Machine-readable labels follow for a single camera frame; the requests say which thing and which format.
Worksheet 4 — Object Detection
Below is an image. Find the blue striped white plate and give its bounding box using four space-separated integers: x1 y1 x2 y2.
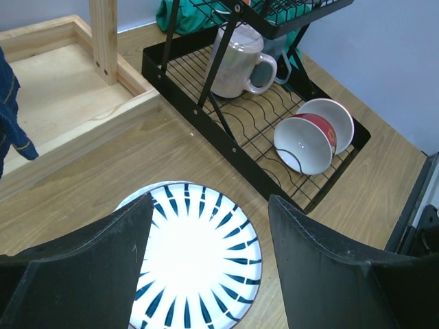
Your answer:
123 181 263 328

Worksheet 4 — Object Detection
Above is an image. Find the green t-shirt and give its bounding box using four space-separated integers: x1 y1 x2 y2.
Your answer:
156 1 311 53

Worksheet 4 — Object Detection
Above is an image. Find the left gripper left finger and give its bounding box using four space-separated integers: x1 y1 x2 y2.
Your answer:
1 194 154 328

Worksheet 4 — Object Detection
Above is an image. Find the black wire dish rack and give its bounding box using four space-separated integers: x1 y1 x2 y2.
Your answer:
141 1 370 212

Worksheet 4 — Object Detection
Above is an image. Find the grey ceramic mug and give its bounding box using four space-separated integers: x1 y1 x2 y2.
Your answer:
263 35 292 84

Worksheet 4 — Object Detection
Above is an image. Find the black mounting base rail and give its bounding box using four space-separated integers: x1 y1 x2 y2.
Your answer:
385 154 438 258

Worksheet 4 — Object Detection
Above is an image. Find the orange bowl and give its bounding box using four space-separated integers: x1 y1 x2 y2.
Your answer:
296 98 355 155

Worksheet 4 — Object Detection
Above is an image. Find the wooden clothes rack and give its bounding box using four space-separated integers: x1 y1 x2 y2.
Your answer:
1 1 159 199

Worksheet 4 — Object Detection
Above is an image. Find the pink ceramic mug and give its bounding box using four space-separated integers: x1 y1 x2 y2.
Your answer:
211 23 277 99

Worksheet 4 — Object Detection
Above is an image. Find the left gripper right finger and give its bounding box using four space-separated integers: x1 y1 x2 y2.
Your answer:
268 195 438 328

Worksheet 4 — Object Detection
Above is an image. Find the white bowl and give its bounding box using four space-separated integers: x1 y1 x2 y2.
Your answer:
274 113 337 175

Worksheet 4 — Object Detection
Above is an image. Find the dark blue cloth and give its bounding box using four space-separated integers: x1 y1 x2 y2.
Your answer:
0 49 39 175

